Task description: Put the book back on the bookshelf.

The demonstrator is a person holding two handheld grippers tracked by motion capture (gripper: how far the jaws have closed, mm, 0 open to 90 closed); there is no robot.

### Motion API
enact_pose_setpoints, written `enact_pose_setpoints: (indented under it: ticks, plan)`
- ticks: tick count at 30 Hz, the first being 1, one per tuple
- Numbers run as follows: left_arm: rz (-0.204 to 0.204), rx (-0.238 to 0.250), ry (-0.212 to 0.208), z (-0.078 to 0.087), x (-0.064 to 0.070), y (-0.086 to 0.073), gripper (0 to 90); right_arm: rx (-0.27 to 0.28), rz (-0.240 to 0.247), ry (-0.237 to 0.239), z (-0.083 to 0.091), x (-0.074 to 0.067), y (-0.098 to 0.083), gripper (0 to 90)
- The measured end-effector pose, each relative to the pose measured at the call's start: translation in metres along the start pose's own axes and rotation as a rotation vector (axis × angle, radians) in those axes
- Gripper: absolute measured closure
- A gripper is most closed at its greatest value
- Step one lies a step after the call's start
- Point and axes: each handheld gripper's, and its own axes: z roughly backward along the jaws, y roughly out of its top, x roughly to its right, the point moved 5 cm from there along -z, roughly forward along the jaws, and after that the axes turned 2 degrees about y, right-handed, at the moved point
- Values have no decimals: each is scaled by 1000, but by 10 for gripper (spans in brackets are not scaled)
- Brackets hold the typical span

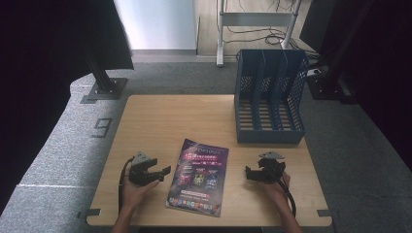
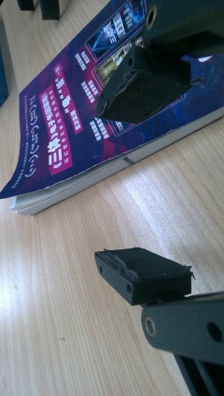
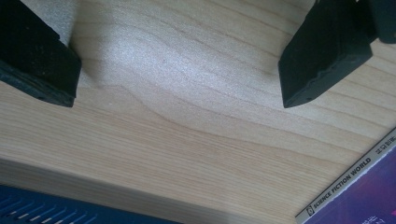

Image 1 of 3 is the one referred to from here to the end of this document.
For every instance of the blue mesh file rack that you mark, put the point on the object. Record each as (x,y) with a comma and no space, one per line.
(270,136)

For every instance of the purple magazine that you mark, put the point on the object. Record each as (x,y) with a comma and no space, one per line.
(199,181)

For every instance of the dark curtain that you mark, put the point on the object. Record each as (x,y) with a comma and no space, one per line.
(48,48)
(385,64)

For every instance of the black post with base plate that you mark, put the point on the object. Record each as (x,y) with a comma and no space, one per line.
(327,87)
(107,87)

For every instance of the person's right hand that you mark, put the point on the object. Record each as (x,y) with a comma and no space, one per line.
(275,191)

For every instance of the white board panel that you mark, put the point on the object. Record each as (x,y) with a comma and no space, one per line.
(158,22)

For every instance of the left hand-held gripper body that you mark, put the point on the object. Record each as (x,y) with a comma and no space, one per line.
(139,176)

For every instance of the grey table bracket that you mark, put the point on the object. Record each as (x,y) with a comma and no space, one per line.
(92,212)

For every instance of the white metal stand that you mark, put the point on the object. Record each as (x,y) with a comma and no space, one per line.
(252,18)

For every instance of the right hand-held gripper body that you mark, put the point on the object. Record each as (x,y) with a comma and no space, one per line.
(274,170)

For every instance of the person's left hand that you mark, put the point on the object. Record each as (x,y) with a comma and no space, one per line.
(136,194)

